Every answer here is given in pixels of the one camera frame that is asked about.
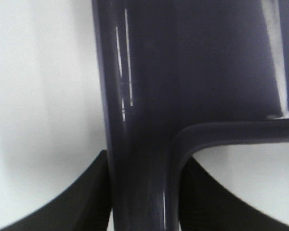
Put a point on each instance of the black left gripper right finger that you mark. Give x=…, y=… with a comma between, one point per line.
x=205, y=205

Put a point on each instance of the purple-grey dustpan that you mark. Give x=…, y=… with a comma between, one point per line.
x=179, y=76

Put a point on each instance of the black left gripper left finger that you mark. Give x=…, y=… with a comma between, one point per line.
x=84, y=206

